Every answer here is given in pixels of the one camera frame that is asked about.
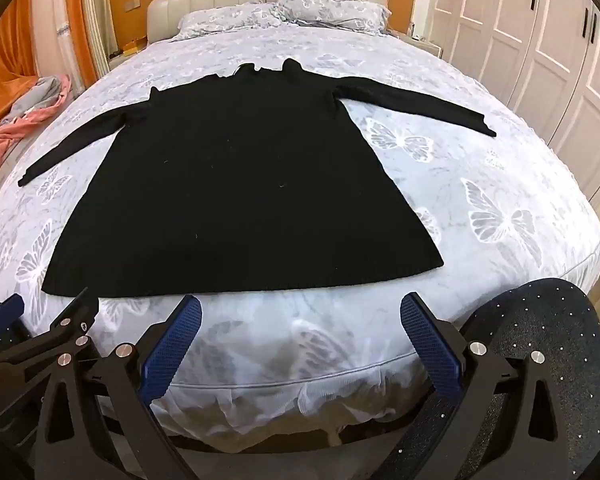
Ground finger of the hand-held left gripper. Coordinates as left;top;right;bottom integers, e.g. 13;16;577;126
0;287;101;397
0;294;26;347

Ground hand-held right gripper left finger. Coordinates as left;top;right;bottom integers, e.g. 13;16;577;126
32;294;203;480

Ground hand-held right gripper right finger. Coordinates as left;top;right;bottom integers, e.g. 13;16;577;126
395;293;572;480

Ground black knit sweater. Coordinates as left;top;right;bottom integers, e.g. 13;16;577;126
17;57;498;297

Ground person's studded dark trouser leg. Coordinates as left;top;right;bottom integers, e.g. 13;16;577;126
395;277;600;480

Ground grey butterfly print bedspread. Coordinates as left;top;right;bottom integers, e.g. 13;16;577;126
0;22;600;453

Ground pink and grey quilt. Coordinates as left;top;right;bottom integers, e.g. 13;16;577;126
0;74;76;171

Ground wide orange curtain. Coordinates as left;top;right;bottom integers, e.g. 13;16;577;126
0;0;41;133

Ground white sheer curtain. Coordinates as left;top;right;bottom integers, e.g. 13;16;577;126
32;0;88;91

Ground narrow orange curtain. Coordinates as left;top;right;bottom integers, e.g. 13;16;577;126
62;0;106;83

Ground grey butterfly print pillow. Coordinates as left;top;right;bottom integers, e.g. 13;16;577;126
177;4;287;44

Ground white panelled wardrobe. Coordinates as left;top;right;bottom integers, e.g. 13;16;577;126
412;0;600;221

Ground grey ruffled butterfly pillow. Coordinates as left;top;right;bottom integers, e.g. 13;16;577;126
275;0;392;36

